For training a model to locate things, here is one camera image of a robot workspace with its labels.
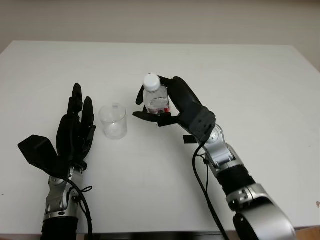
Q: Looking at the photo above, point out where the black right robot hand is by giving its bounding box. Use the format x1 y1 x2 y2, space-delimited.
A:
132 72 209 133

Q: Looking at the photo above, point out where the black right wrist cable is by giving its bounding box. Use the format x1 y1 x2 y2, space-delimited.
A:
191 142 230 240

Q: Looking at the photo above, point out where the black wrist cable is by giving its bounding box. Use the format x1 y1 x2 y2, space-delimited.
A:
191 142 230 240
63 174 94 240

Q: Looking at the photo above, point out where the clear plastic cup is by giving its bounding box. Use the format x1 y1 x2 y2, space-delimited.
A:
98 104 129 140

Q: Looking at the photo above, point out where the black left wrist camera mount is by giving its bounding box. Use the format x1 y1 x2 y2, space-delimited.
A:
17 134 64 176

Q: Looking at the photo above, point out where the clear water bottle white cap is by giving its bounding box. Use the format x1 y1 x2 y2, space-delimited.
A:
142 73 172 116

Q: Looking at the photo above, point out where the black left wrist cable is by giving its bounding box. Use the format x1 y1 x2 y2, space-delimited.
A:
63 174 94 240

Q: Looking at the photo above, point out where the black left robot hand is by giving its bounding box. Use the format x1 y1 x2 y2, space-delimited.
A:
55 83 97 171

